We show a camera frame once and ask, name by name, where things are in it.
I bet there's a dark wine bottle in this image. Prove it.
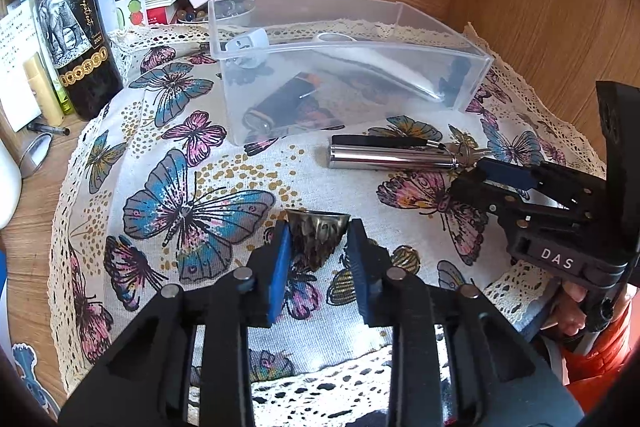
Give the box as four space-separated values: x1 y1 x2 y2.
31 0 125 122

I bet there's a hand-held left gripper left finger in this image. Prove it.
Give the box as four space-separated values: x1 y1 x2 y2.
57 221 293 427

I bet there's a blue sticker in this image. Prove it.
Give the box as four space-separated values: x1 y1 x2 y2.
10 342 62 424

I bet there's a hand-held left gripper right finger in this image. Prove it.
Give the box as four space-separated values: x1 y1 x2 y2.
347 219 587 427

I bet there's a small metal mirror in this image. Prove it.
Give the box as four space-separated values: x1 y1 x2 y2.
19 133 54 178

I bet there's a brass metal thimble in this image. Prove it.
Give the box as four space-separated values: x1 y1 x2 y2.
285 208 351 272

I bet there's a yellow tube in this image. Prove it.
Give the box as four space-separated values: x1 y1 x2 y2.
23 55 65 128

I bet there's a white cube adapter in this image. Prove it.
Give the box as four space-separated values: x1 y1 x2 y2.
223 28 269 68

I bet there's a white rounded object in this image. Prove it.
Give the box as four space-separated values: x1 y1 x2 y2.
0 139 24 231

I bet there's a bead bracelet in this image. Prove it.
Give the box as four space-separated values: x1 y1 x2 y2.
175 0 256 24

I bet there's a white handwritten note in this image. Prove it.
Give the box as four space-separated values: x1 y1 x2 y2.
0 0 44 132

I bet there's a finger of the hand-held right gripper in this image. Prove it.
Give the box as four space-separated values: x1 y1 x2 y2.
446 176 589 229
476 156 609 208

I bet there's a green tube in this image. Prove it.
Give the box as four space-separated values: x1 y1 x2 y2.
55 82 75 116

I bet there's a clear plastic box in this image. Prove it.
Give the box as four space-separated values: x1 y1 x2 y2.
207 0 495 146

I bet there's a person's right forearm orange sleeve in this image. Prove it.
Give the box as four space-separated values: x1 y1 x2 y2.
562 284 640 414

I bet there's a white plastic shoehorn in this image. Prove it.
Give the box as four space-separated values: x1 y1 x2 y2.
310 32 447 104

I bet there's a butterfly print lace cloth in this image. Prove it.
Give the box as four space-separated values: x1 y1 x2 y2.
50 19 609 427

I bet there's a person's right hand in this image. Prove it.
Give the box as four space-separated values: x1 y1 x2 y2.
541 283 589 341

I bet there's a black lighter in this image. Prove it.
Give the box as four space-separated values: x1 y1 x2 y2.
244 73 321 132

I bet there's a silver metal cylinder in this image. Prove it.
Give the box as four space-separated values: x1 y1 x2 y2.
327 142 493 172

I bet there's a small black pen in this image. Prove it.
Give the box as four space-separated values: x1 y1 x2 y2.
27 121 71 137

